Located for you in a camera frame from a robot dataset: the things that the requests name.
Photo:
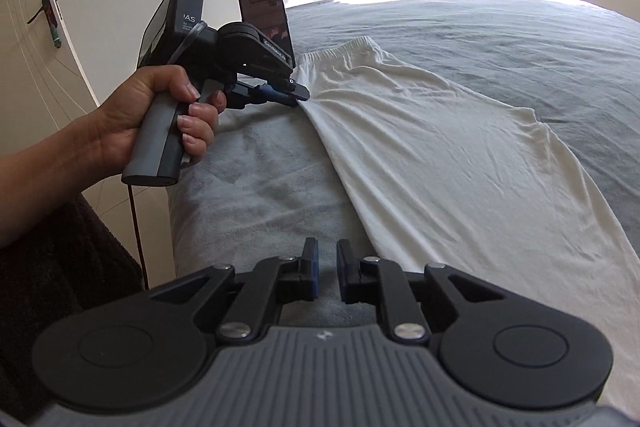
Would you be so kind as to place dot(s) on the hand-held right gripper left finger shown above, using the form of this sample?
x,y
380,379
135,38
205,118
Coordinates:
x,y
314,269

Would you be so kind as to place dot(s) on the person's left hand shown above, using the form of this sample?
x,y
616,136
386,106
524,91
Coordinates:
x,y
125,117

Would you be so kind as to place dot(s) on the person's left forearm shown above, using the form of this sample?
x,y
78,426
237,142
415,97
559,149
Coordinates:
x,y
45,167

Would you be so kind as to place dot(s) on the white door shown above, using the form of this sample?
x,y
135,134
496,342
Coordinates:
x,y
30,72

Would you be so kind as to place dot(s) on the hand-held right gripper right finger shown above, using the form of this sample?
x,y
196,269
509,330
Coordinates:
x,y
342,269

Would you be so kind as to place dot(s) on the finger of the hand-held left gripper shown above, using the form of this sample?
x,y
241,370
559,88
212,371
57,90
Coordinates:
x,y
300,92
272,95

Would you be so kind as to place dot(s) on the white pants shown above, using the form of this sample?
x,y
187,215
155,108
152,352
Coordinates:
x,y
425,147

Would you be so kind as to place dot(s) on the person's dark fuzzy clothing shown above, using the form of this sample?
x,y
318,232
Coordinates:
x,y
60,287

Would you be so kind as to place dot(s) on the black smartphone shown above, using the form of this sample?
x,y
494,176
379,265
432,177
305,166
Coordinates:
x,y
262,4

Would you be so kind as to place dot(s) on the grey bed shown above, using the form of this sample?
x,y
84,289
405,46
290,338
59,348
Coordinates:
x,y
260,187

